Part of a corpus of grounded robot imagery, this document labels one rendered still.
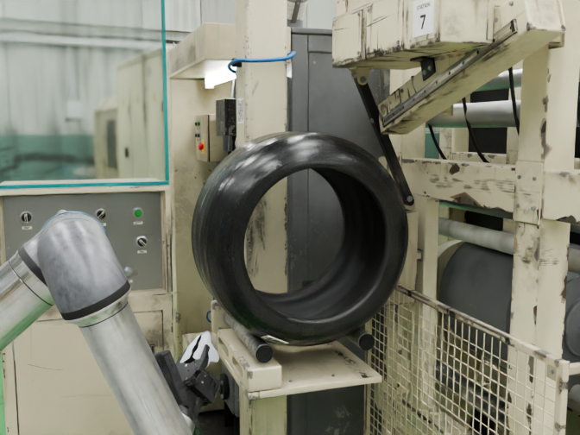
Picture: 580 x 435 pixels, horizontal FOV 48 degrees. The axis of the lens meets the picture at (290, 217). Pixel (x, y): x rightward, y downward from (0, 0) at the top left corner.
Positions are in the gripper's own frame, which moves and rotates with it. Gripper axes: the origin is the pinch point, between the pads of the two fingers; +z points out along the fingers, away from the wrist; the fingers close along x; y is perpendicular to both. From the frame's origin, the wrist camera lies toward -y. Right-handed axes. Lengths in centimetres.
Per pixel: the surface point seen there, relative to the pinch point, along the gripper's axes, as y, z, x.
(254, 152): -17.6, 39.3, 13.5
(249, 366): 20.1, 5.8, -4.2
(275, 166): -13.5, 36.3, 18.4
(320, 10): 245, 993, -399
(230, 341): 23.6, 19.1, -19.3
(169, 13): 77, 813, -539
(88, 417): 34, 9, -88
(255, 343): 17.6, 10.5, -1.9
